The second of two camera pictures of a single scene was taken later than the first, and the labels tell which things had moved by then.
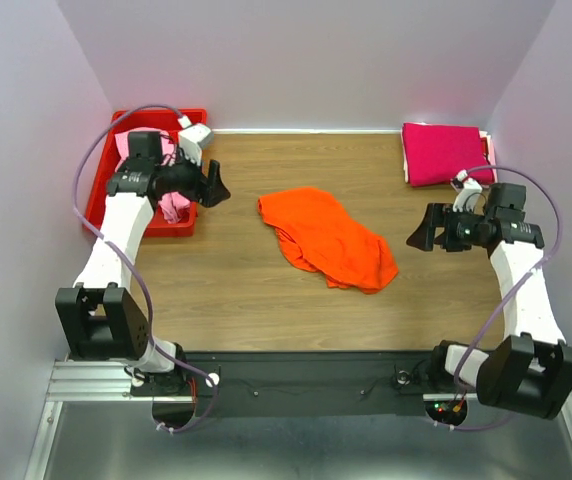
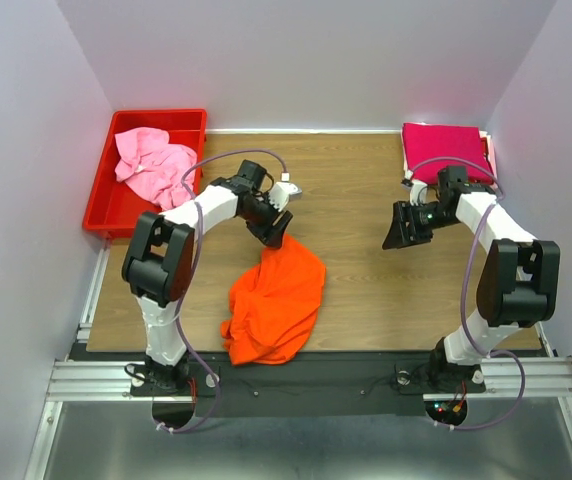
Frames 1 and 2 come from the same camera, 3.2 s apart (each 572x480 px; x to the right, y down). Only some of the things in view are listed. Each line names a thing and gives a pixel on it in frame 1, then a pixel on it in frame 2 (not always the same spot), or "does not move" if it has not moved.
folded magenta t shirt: (434, 153) does not move
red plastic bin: (124, 120) does not move
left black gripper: (208, 191) -> (270, 235)
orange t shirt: (320, 234) -> (273, 306)
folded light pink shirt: (491, 154) does not move
